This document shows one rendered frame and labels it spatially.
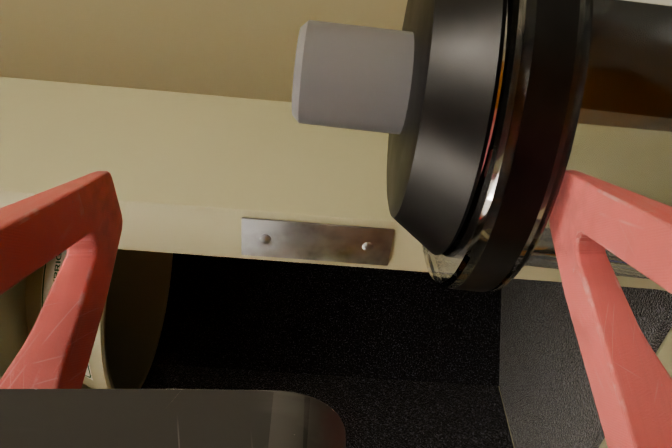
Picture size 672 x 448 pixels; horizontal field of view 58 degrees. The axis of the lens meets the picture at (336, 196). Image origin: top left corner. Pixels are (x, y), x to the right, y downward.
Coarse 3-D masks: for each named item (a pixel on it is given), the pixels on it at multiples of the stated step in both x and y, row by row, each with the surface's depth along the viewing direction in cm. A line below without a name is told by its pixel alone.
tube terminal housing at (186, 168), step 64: (0, 128) 31; (64, 128) 32; (128, 128) 32; (192, 128) 33; (256, 128) 33; (320, 128) 34; (0, 192) 27; (128, 192) 28; (192, 192) 28; (256, 192) 29; (320, 192) 29; (384, 192) 30; (256, 256) 29; (0, 320) 34
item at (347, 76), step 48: (432, 0) 13; (480, 0) 13; (336, 48) 15; (384, 48) 15; (432, 48) 13; (480, 48) 12; (336, 96) 16; (384, 96) 15; (432, 96) 13; (480, 96) 12; (432, 144) 13; (480, 144) 13; (432, 192) 14; (432, 240) 15
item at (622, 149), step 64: (512, 0) 12; (640, 0) 12; (512, 64) 11; (576, 64) 11; (640, 64) 12; (512, 128) 12; (576, 128) 12; (640, 128) 12; (640, 192) 13; (448, 256) 15
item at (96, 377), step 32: (64, 256) 36; (128, 256) 50; (160, 256) 51; (32, 288) 36; (128, 288) 50; (160, 288) 51; (32, 320) 37; (128, 320) 49; (160, 320) 50; (96, 352) 35; (128, 352) 47; (96, 384) 37; (128, 384) 43
